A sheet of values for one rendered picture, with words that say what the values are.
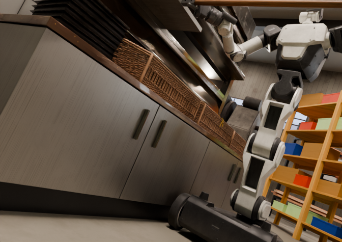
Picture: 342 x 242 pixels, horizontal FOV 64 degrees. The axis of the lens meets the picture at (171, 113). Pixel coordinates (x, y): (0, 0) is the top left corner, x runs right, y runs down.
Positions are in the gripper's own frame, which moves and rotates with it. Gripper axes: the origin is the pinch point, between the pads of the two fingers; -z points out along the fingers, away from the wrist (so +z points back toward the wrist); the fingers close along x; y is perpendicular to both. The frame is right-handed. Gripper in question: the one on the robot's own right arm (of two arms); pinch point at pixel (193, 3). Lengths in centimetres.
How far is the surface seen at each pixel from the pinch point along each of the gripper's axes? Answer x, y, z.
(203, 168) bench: 83, 15, 53
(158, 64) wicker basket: 48, -22, -9
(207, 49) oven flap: -17, 77, 49
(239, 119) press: -59, 412, 324
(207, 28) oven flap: -19, 50, 31
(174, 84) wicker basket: 50, -12, 5
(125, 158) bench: 93, -27, -7
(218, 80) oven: -13, 125, 93
